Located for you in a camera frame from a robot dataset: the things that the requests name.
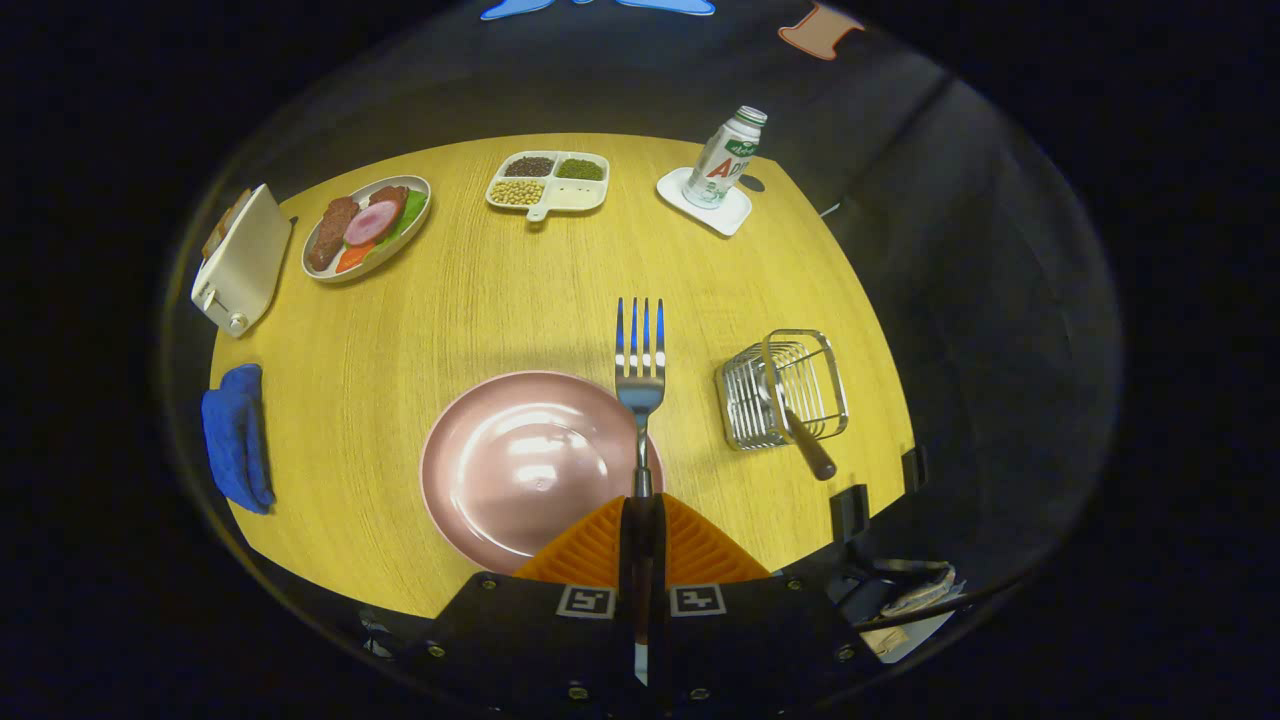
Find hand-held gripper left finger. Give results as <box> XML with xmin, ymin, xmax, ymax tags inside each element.
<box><xmin>400</xmin><ymin>493</ymin><xmax>639</xmax><ymax>716</ymax></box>

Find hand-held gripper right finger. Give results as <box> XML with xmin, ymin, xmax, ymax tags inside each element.
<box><xmin>650</xmin><ymin>492</ymin><xmax>886</xmax><ymax>713</ymax></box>

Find steel spoon brown handle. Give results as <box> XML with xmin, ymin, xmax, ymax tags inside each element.
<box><xmin>762</xmin><ymin>338</ymin><xmax>838</xmax><ymax>483</ymax></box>

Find steel fork dark handle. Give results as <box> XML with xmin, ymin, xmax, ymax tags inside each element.
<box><xmin>614</xmin><ymin>296</ymin><xmax>668</xmax><ymax>646</ymax></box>

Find pale crumpled bag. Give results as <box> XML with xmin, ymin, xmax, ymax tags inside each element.
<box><xmin>845</xmin><ymin>560</ymin><xmax>969</xmax><ymax>663</ymax></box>

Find pink round plate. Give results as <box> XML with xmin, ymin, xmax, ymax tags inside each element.
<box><xmin>419</xmin><ymin>370</ymin><xmax>666</xmax><ymax>576</ymax></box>

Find blue cloth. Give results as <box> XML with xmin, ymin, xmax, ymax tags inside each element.
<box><xmin>201</xmin><ymin>363</ymin><xmax>276</xmax><ymax>515</ymax></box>

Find white oval plate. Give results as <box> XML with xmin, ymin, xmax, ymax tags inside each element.
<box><xmin>301</xmin><ymin>175</ymin><xmax>433</xmax><ymax>284</ymax></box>

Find white square coaster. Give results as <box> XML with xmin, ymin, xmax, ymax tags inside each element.
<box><xmin>656</xmin><ymin>166</ymin><xmax>753</xmax><ymax>238</ymax></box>

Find pink ham slice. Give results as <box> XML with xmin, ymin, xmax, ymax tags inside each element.
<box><xmin>343</xmin><ymin>200</ymin><xmax>400</xmax><ymax>247</ymax></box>

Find green lettuce leaf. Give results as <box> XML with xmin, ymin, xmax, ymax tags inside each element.
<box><xmin>375</xmin><ymin>190</ymin><xmax>429</xmax><ymax>246</ymax></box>

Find white divided dish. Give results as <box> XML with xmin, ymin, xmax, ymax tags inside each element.
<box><xmin>485</xmin><ymin>150</ymin><xmax>611</xmax><ymax>222</ymax></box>

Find long brown meat piece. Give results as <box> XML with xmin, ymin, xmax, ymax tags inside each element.
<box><xmin>307</xmin><ymin>196</ymin><xmax>360</xmax><ymax>272</ymax></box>

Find white toaster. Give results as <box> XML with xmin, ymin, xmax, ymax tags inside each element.
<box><xmin>191</xmin><ymin>183</ymin><xmax>293</xmax><ymax>338</ymax></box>

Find white bottle green cap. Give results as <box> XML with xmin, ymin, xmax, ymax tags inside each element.
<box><xmin>682</xmin><ymin>106</ymin><xmax>769</xmax><ymax>210</ymax></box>

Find brown toast slice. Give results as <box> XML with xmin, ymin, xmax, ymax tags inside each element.
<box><xmin>203</xmin><ymin>188</ymin><xmax>251</xmax><ymax>259</ymax></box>

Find silver wire basket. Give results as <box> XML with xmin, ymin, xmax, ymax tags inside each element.
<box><xmin>715</xmin><ymin>329</ymin><xmax>850</xmax><ymax>452</ymax></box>

